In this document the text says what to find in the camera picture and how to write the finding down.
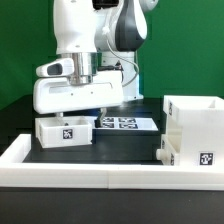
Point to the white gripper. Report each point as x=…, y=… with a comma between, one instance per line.
x=57, y=95

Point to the white drawer box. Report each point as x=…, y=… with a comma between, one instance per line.
x=75, y=131
x=166, y=152

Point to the white front drawer box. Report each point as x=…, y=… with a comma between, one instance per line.
x=166, y=152

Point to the white drawer cabinet frame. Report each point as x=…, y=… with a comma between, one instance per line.
x=195, y=128

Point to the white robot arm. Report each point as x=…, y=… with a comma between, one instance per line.
x=84, y=28

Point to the white marker sheet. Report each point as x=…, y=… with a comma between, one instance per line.
x=129, y=123

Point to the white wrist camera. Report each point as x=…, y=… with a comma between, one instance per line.
x=59, y=67

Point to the white border frame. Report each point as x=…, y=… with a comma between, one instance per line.
x=15, y=172

